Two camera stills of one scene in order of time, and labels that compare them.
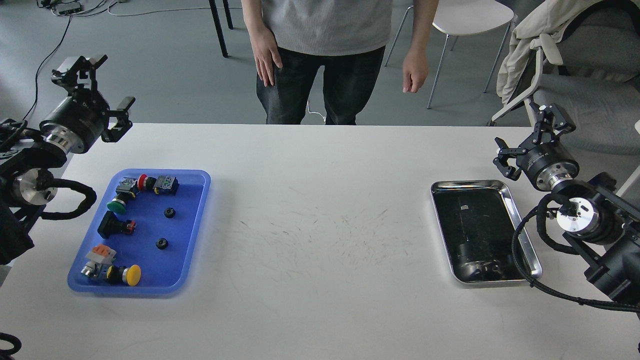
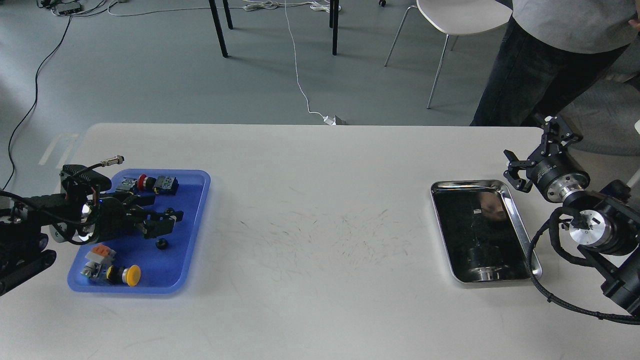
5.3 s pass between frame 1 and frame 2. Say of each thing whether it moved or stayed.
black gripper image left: moved
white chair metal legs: stayed
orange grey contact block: stayed
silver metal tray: stayed
